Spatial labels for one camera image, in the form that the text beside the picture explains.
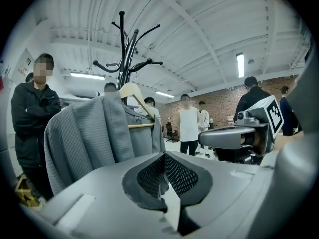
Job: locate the small black office chair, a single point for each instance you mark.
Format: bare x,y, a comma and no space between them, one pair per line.
171,131

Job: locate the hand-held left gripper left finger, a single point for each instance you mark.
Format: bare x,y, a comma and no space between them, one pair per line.
112,208

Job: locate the cardboard box with yellow tape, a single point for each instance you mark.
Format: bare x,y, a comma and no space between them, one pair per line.
26,192

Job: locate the red paper ornament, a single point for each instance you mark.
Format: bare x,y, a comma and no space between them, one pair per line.
2,83

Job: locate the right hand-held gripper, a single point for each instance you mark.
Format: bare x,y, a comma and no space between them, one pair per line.
261,116

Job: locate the wall poster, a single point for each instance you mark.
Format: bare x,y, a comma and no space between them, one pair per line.
25,67

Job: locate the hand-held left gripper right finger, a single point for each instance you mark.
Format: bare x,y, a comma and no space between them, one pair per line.
236,198

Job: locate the black coat rack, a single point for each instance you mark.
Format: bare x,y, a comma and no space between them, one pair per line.
124,58

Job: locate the ceiling light tube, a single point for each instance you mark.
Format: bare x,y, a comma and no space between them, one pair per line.
240,65
87,75
164,94

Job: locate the grey jacket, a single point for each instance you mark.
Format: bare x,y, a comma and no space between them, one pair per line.
94,133

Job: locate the wooden clothes hanger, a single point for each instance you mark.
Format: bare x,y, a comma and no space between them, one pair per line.
134,93

